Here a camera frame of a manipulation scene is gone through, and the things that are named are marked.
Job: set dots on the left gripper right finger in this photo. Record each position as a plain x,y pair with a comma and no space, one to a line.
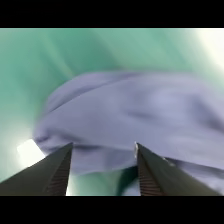
160,180

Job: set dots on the lavender garment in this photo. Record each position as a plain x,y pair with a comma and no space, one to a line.
133,113

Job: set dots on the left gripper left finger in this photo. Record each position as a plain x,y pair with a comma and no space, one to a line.
46,176

